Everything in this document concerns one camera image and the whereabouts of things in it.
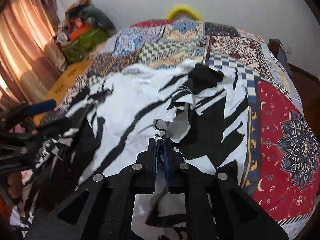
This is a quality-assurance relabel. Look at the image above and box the black and white shirt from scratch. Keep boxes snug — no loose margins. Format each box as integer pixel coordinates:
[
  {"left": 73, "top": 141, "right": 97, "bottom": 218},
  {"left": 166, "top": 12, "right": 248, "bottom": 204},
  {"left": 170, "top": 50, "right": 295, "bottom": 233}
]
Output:
[{"left": 10, "top": 60, "right": 251, "bottom": 240}]

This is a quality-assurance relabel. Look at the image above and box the pink curtain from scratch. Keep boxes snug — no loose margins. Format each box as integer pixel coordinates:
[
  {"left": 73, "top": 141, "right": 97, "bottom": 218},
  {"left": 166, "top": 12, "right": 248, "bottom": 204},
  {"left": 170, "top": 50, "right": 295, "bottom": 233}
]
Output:
[{"left": 1, "top": 0, "right": 66, "bottom": 109}]

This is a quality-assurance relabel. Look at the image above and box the green fabric storage bin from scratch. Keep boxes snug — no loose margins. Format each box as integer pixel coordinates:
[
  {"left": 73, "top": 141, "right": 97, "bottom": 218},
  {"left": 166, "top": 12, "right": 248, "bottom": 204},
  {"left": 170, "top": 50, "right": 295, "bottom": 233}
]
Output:
[{"left": 61, "top": 28, "right": 109, "bottom": 64}]

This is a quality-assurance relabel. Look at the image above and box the orange box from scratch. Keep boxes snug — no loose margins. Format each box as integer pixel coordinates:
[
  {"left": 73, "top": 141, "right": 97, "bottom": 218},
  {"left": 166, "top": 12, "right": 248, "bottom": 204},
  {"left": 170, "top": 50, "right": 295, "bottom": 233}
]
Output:
[{"left": 68, "top": 24, "right": 92, "bottom": 41}]

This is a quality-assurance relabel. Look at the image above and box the brown bag on pile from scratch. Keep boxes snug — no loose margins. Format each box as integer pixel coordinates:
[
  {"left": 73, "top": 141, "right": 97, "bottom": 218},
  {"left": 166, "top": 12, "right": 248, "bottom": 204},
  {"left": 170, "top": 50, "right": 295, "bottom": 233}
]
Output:
[{"left": 65, "top": 0, "right": 93, "bottom": 16}]

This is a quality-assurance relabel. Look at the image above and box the patchwork patterned bedspread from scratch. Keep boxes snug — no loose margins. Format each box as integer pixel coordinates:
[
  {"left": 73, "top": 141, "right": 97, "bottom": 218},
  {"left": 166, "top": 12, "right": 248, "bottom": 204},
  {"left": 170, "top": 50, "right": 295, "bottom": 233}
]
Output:
[{"left": 32, "top": 19, "right": 320, "bottom": 238}]

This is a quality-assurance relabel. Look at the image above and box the grey cloth on chair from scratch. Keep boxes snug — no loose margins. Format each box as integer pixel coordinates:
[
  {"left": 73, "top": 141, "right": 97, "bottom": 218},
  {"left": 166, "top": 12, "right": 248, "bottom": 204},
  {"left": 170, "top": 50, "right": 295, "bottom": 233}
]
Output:
[{"left": 267, "top": 39, "right": 293, "bottom": 76}]

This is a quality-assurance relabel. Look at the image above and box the yellow curved headrest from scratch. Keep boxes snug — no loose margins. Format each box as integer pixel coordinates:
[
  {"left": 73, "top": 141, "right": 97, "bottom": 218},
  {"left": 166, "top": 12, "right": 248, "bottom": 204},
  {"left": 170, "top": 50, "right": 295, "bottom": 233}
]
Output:
[{"left": 165, "top": 4, "right": 204, "bottom": 21}]

